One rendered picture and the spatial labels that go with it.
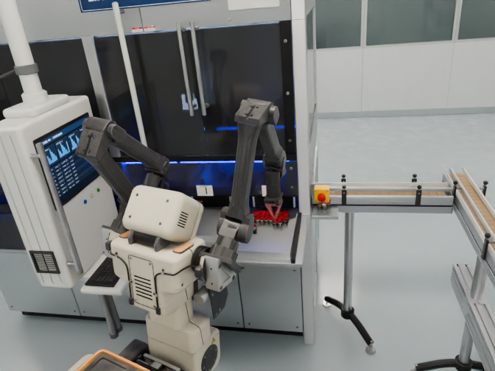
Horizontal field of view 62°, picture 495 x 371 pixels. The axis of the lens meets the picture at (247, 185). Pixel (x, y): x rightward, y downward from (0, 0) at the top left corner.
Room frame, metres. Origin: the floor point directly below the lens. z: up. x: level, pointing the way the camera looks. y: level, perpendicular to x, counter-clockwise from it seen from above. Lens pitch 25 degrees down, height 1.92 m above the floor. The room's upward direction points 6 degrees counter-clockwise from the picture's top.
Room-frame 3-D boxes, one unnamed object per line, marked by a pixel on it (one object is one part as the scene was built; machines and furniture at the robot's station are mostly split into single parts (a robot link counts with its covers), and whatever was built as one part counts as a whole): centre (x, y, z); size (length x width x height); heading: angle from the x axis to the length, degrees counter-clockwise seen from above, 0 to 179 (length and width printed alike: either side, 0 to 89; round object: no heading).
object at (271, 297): (2.50, 0.59, 0.44); 2.06 x 1.00 x 0.88; 77
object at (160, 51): (1.96, 0.41, 1.51); 0.47 x 0.01 x 0.59; 77
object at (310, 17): (2.26, -0.40, 1.51); 0.85 x 0.01 x 0.59; 167
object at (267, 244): (1.63, -0.06, 0.90); 0.34 x 0.26 x 0.04; 166
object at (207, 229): (1.82, 0.24, 0.90); 0.34 x 0.26 x 0.04; 167
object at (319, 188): (1.80, -0.36, 1.00); 0.08 x 0.07 x 0.07; 167
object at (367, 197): (1.87, -0.67, 0.92); 0.69 x 0.16 x 0.16; 77
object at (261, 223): (1.71, -0.09, 0.90); 0.18 x 0.02 x 0.05; 76
